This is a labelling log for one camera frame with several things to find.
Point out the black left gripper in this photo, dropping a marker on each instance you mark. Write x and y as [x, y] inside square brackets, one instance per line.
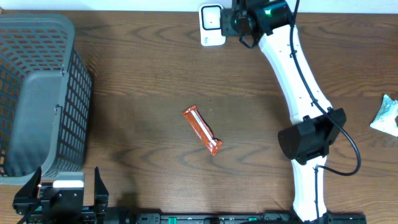
[100, 201]

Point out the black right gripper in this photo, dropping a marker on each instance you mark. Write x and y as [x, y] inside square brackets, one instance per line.
[227, 28]

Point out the red orange snack bar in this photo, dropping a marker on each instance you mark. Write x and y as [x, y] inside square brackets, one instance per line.
[202, 130]

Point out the light green wipes pack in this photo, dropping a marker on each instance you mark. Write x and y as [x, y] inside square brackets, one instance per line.
[385, 119]

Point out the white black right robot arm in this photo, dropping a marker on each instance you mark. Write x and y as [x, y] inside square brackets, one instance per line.
[315, 123]

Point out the white barcode scanner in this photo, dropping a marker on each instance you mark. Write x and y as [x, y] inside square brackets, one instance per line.
[210, 25]

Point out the grey plastic shopping basket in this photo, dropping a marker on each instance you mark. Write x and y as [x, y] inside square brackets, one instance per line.
[45, 97]

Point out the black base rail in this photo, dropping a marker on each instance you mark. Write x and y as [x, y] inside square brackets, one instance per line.
[125, 215]

